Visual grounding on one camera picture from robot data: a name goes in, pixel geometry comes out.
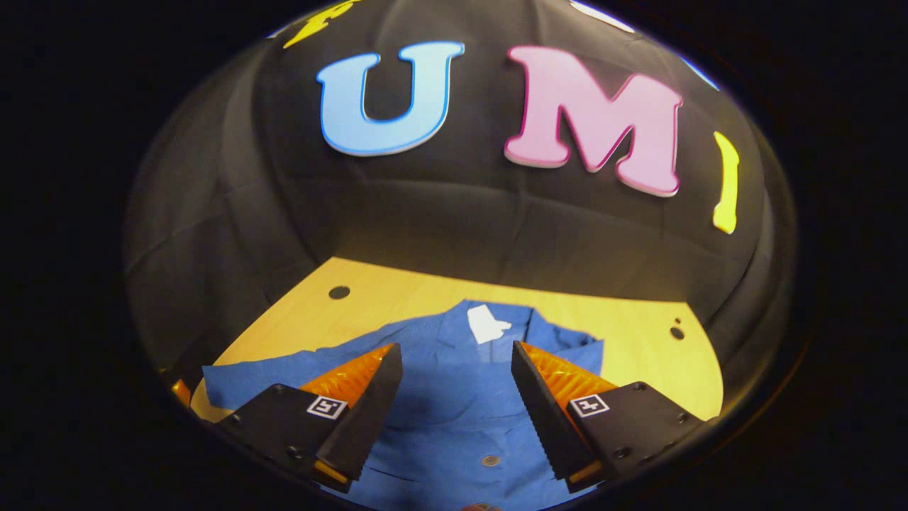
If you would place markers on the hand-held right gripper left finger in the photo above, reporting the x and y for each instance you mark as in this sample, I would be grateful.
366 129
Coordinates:
365 419

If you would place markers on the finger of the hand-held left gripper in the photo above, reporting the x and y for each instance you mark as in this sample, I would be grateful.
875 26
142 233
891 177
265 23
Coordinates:
181 392

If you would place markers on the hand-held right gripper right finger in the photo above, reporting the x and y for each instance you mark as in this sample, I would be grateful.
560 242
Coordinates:
546 419

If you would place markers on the blue button shirt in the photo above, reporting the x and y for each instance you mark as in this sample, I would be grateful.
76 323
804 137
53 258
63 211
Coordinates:
454 397

